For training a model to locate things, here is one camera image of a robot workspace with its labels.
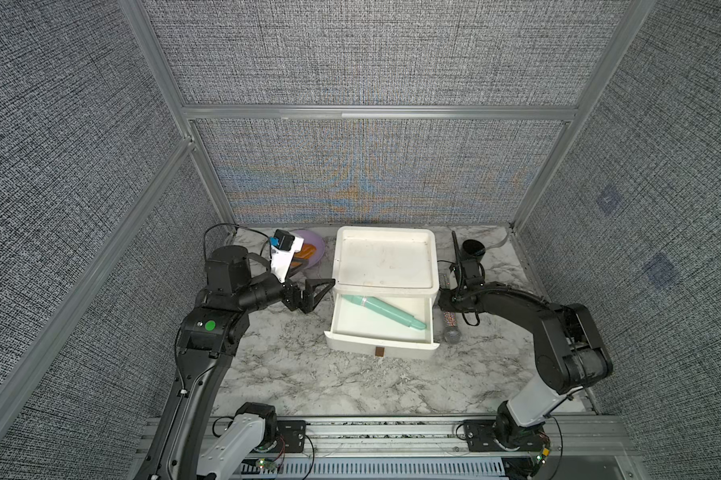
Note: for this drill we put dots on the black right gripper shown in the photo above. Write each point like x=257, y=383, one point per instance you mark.
x=463, y=281

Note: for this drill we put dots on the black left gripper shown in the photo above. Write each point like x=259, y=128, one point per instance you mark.
x=294, y=294

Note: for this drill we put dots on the mint green tube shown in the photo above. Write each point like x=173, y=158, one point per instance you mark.
x=386, y=310

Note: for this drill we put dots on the glittery silver microphone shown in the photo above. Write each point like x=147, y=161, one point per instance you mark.
x=451, y=333

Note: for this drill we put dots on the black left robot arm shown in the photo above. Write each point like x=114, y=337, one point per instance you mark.
x=204, y=347

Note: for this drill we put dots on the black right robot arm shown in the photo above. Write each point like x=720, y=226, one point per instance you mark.
x=569, y=353

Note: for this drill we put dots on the white three-drawer storage unit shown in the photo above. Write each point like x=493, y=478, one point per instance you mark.
x=385, y=262

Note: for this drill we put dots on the black cup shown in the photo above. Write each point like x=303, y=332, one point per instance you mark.
x=472, y=249

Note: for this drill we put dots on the orange pastry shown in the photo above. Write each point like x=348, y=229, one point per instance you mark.
x=308, y=251

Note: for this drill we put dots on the purple plastic plate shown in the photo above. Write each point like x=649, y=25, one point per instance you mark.
x=311, y=237

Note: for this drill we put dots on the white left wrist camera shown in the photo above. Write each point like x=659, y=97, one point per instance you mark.
x=283, y=246

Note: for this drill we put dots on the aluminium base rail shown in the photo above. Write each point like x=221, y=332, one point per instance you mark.
x=571, y=446

